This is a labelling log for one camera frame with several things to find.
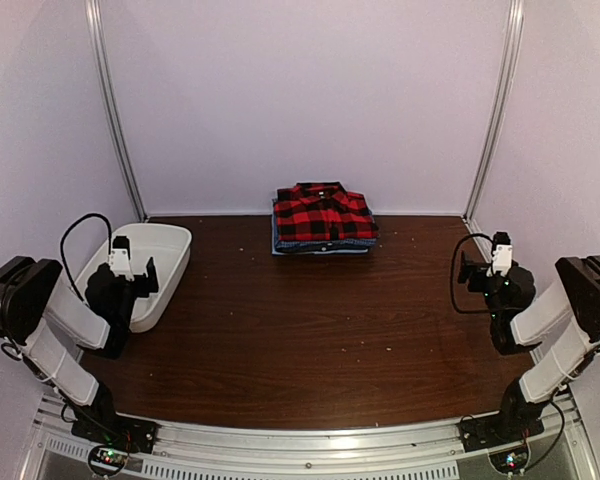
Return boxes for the blue checked shirt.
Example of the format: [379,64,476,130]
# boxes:
[272,200,379,249]

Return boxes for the red black plaid shirt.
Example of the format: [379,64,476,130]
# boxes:
[273,182,379,242]

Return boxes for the light blue shirt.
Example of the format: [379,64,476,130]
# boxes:
[272,246,370,256]

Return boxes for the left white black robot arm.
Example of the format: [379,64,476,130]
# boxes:
[0,256,159,445]

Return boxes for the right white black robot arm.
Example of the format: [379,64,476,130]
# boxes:
[451,245,600,442]

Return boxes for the white plastic bin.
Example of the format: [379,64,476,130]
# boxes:
[74,223,193,333]

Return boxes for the left circuit board with leds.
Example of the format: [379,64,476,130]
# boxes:
[87,445,129,476]

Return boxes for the circuit board with leds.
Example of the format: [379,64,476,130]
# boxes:
[87,445,129,476]
[489,448,530,475]

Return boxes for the right circuit board with leds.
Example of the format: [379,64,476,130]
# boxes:
[489,448,530,475]

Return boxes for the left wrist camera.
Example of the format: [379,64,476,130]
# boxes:
[108,235,133,281]

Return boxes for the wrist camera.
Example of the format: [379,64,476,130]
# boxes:
[489,231,513,277]
[108,235,133,281]

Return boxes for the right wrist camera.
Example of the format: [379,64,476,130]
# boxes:
[489,231,513,277]

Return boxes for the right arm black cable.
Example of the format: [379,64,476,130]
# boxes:
[449,232,501,316]

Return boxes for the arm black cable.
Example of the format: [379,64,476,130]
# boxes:
[449,232,501,316]
[59,213,114,306]

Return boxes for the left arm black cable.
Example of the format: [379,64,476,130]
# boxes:
[59,213,114,306]

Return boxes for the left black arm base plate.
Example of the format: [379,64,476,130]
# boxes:
[71,416,158,454]

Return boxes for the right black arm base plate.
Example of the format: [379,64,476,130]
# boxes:
[456,414,544,453]

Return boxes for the aluminium front frame rail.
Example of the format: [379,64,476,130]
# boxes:
[15,394,600,479]

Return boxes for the right aluminium corner post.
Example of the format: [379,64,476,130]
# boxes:
[463,0,525,224]

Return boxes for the aluminium corner post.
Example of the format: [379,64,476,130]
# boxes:
[84,0,148,222]
[463,0,525,224]

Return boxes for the left aluminium corner post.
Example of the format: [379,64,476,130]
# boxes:
[84,0,148,222]

